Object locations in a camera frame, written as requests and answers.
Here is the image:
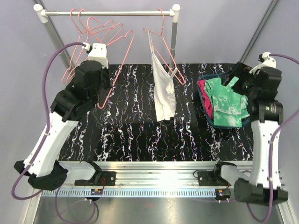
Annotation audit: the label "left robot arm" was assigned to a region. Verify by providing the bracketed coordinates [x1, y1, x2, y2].
[14, 60, 109, 190]

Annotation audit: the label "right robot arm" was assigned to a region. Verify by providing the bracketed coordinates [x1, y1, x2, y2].
[212, 58, 288, 207]

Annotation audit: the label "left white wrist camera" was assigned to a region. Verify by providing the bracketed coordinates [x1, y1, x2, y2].
[82, 42, 109, 69]

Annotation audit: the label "green white tie-dye trousers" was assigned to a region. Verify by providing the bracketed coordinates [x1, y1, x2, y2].
[205, 77, 249, 128]

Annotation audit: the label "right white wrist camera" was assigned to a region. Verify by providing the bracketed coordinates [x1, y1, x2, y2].
[249, 52, 277, 75]

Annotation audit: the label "white camisole top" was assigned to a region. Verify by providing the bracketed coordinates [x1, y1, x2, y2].
[148, 32, 176, 122]

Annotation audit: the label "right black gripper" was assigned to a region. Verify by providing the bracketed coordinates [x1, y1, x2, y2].
[220, 62, 259, 99]

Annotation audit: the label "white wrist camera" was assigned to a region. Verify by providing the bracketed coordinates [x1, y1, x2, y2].
[249, 52, 277, 75]
[82, 42, 109, 69]

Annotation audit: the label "blue plastic basket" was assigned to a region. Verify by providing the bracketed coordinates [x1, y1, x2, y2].
[196, 73, 250, 129]

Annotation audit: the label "silver clothes rack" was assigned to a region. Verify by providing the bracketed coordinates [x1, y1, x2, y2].
[33, 0, 180, 68]

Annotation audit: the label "aluminium mounting rail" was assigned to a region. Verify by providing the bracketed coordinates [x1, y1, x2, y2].
[32, 161, 287, 198]

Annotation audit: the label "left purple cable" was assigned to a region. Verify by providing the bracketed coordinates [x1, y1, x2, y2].
[11, 42, 98, 224]

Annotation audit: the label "black marble pattern mat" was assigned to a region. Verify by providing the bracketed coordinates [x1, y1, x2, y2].
[59, 63, 253, 161]

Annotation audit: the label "magenta trousers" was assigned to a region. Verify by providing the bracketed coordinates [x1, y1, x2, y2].
[197, 80, 213, 119]

